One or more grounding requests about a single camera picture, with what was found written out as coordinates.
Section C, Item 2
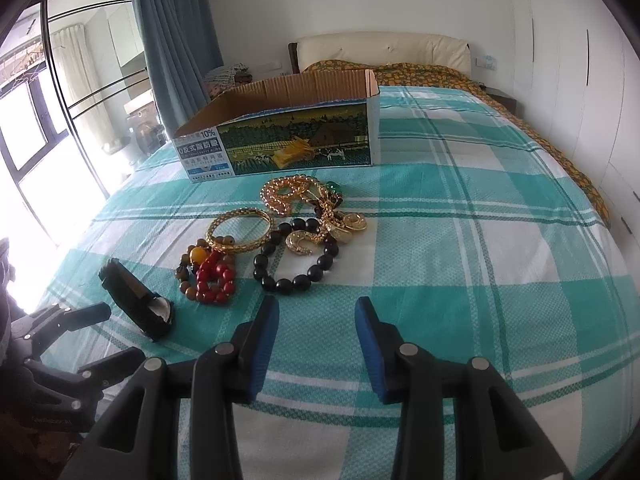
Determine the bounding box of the crescent gold brooch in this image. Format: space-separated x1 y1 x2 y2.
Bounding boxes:
285 230 314 257

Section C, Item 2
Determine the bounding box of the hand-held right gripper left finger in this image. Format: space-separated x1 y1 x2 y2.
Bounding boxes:
60 295 281 480

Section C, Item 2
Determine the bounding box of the teal checked bed sheet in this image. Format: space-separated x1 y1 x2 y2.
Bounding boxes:
30 85 640 480

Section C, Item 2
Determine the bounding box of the gold bead necklace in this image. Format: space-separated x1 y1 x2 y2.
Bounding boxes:
261 174 321 217

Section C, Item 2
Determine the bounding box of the printed cardboard box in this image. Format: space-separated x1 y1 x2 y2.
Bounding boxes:
172 69 381 181

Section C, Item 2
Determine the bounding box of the white wardrobe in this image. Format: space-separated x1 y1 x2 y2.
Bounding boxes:
520 0 640 261

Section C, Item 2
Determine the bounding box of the red bead bracelet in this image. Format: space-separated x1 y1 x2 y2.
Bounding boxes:
195 251 238 306

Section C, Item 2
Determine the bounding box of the gold chain necklace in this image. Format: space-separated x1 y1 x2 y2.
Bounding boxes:
312 182 347 242

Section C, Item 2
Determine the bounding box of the gold bangle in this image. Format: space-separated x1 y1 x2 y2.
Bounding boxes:
206 208 275 255

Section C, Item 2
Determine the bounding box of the black framed glass door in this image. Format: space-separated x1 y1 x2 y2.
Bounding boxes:
0 0 151 241

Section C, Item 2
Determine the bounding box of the cream padded headboard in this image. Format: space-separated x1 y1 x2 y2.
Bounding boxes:
288 34 473 78

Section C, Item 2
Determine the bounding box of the dark wooden nightstand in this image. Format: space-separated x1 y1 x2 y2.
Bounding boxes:
485 87 518 116

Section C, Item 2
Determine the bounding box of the black bead bracelet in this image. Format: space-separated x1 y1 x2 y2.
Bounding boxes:
253 217 341 294

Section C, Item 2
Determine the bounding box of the brown bead bracelet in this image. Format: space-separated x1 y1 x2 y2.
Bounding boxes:
173 235 236 304

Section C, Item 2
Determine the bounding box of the white sheer curtain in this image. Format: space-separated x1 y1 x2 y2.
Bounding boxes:
50 25 108 161

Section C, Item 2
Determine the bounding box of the round gold brooch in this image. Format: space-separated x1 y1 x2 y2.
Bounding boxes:
332 212 369 246

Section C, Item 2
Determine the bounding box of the pile of clothes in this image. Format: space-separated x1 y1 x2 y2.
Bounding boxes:
202 64 253 99

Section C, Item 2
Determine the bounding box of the blue curtain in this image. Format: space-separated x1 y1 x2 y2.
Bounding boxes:
127 0 223 148

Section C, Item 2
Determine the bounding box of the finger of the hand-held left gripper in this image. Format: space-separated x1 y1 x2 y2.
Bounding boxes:
22 346 147 411
10 302 112 357

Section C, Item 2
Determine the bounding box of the small fan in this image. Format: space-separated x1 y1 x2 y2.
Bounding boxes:
127 110 166 156

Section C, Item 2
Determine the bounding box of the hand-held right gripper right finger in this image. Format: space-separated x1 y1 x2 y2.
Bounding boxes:
354 296 573 480

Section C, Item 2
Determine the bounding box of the dark cord with green bead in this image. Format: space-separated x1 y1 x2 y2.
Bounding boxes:
311 180 347 216

